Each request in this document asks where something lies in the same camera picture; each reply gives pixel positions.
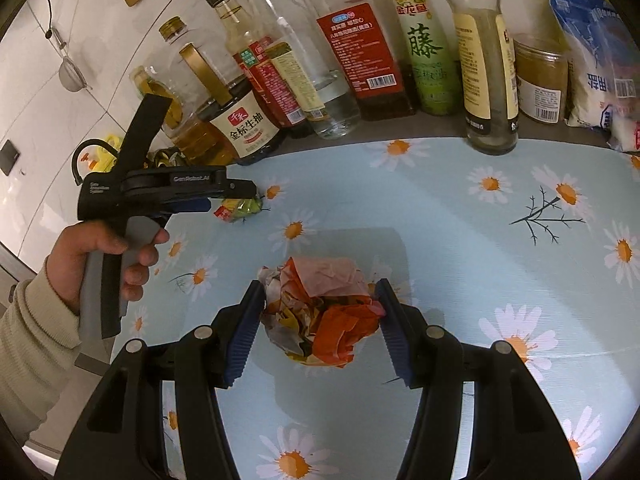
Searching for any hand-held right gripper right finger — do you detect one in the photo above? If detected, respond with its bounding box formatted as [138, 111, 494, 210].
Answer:
[372, 278, 583, 480]

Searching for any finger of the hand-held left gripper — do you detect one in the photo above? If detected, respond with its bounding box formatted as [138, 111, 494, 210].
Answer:
[169, 197, 213, 214]
[221, 178, 259, 201]

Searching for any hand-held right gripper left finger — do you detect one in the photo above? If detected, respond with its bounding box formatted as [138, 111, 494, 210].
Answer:
[54, 280, 266, 480]

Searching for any small green red wrapper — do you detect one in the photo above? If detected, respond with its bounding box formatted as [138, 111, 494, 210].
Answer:
[214, 195, 265, 222]

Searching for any orange paper wrapper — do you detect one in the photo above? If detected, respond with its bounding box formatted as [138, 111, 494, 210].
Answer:
[257, 255, 386, 368]

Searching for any person's left hand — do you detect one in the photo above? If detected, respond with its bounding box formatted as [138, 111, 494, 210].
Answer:
[46, 219, 171, 317]

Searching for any dark soy sauce jug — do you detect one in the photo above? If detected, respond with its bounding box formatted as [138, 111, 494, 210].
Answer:
[179, 42, 287, 167]

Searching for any yellow refill pouch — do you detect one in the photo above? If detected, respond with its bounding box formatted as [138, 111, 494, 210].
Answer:
[82, 132, 123, 171]

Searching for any large cooking oil jug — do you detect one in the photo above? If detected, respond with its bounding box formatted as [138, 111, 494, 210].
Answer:
[131, 64, 240, 165]

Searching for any daisy print tablecloth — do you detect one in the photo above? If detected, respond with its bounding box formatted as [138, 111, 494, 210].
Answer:
[115, 137, 640, 480]

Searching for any dark bottle with red label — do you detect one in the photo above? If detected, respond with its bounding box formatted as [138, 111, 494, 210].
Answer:
[203, 0, 310, 137]

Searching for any clear bottle with cream label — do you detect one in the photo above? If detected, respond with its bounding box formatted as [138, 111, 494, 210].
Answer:
[228, 0, 362, 140]

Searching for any metal mesh strainer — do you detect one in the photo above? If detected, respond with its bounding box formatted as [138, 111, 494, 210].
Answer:
[47, 27, 95, 94]

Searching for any clear bottle with red label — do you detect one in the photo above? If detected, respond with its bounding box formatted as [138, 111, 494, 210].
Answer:
[299, 0, 417, 122]

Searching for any oil bottle with green label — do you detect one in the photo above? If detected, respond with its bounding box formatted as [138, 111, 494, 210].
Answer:
[376, 0, 463, 115]

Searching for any tall bottle with cream label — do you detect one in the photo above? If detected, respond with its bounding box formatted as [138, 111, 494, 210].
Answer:
[432, 0, 521, 155]

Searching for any clear jar of yellow powder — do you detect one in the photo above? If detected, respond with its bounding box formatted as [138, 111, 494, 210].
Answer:
[512, 34, 570, 123]

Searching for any white and blue salt bag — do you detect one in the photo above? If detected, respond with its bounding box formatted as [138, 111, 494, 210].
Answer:
[549, 0, 640, 153]

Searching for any grey wall switch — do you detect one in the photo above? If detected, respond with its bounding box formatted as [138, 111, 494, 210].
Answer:
[0, 140, 22, 177]

